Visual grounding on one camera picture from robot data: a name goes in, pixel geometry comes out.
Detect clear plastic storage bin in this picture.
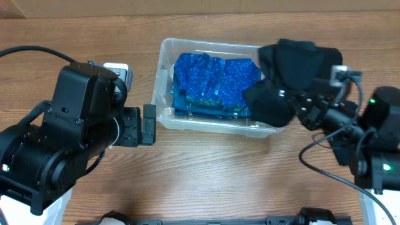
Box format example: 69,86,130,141
151,37,283,138

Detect blue denim garment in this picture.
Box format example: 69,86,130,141
170,86,251,120

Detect black garment top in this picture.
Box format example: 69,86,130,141
258,39,343,94

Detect blue sparkly garment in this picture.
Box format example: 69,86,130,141
173,53,261,113

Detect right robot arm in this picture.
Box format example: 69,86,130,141
292,86,399,224

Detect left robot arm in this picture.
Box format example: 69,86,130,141
1,62,156,224

